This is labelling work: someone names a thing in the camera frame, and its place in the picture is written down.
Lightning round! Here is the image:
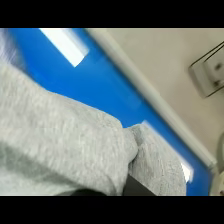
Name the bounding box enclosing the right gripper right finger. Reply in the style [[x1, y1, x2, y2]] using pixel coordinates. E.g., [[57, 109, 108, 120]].
[[121, 173, 157, 197]]

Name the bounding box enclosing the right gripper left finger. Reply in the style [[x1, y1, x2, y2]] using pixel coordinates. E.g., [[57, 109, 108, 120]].
[[68, 188, 108, 197]]

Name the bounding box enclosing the grey shirt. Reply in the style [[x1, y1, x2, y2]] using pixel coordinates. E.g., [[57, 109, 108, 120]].
[[0, 61, 188, 197]]

